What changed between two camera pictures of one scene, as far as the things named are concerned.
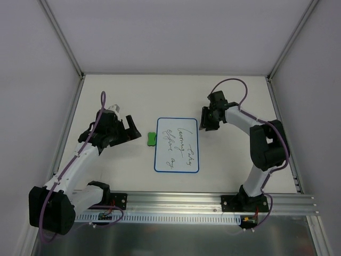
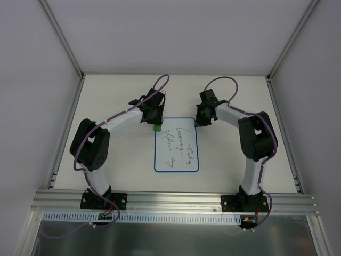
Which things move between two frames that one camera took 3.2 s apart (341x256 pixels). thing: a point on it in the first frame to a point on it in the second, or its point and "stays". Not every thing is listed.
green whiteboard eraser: (151, 138) to (157, 127)
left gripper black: (122, 130) to (155, 117)
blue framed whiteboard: (177, 148) stays
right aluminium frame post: (307, 13) stays
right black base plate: (244, 204) stays
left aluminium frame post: (72, 56) stays
